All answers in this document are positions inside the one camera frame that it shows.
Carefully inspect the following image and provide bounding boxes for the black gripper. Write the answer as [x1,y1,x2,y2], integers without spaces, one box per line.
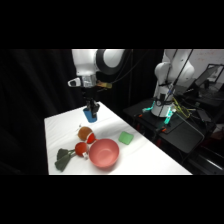
[83,87,101,120]

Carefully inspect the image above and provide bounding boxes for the blue cup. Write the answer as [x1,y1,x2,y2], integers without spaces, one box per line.
[82,106,100,124]

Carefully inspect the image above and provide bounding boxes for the pink bowl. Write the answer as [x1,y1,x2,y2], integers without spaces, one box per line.
[88,138,121,169]

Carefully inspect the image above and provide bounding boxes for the brown plush with red hat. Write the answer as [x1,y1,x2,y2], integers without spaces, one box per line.
[77,124,98,145]

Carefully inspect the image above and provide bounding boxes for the red plush radish green leaves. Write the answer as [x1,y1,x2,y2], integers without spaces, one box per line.
[54,141,90,173]

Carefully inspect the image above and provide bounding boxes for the green soft block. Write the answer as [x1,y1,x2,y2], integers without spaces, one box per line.
[118,130,135,146]

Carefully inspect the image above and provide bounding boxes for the black curtain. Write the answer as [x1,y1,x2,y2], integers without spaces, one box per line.
[0,49,165,175]

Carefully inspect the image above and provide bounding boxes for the green light strip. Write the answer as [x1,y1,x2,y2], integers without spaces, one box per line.
[164,106,175,127]

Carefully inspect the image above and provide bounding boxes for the black robot stand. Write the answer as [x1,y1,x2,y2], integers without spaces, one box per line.
[121,98,209,161]

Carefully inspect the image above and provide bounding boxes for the whiteboard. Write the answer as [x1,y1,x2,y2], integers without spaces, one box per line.
[195,49,224,65]

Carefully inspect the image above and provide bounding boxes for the yellow-brown strap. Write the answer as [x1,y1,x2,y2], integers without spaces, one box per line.
[96,82,113,90]

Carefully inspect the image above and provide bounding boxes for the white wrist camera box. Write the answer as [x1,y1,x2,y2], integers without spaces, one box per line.
[67,77,83,89]

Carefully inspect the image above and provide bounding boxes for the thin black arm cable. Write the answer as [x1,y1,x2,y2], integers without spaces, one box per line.
[109,49,149,113]

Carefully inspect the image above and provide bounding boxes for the yellow-green cable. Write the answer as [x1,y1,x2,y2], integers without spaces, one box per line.
[172,101,192,119]

